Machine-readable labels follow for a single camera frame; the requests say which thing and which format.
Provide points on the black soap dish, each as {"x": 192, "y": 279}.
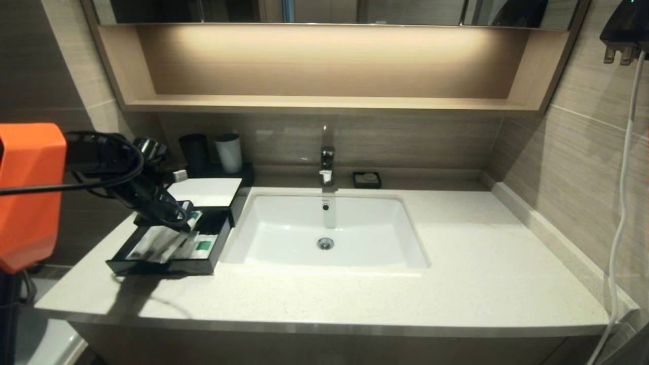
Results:
{"x": 356, "y": 185}

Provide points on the chrome faucet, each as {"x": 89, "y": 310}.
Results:
{"x": 327, "y": 158}

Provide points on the grey white cup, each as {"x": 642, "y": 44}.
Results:
{"x": 228, "y": 153}

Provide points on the chrome sink drain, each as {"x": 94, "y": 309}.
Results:
{"x": 325, "y": 244}

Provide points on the black box drawer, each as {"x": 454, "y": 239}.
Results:
{"x": 167, "y": 267}

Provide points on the black cup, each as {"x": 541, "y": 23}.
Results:
{"x": 193, "y": 151}

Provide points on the wooden wall shelf niche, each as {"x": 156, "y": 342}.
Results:
{"x": 324, "y": 104}

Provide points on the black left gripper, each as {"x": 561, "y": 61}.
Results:
{"x": 144, "y": 197}

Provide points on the white bathtub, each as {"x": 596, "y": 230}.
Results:
{"x": 50, "y": 339}

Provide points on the mirror cabinet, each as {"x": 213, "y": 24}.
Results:
{"x": 405, "y": 11}

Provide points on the packaged toothbrush green label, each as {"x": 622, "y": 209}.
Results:
{"x": 159, "y": 246}

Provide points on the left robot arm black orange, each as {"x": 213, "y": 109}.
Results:
{"x": 30, "y": 197}

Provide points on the white sink basin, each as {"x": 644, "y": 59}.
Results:
{"x": 284, "y": 238}

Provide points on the round soap bar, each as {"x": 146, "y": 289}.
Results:
{"x": 367, "y": 177}

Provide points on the black wall hair dryer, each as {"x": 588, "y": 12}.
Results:
{"x": 628, "y": 25}

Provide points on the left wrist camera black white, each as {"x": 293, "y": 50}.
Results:
{"x": 149, "y": 148}

